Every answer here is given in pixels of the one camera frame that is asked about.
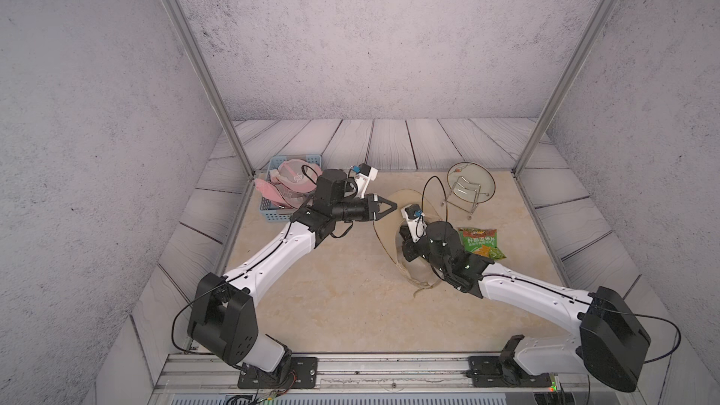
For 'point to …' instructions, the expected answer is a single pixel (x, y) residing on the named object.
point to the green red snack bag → (481, 241)
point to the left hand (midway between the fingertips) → (399, 209)
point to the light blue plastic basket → (275, 161)
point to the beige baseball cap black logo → (388, 232)
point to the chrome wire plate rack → (464, 196)
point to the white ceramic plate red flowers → (474, 173)
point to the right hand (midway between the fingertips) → (401, 228)
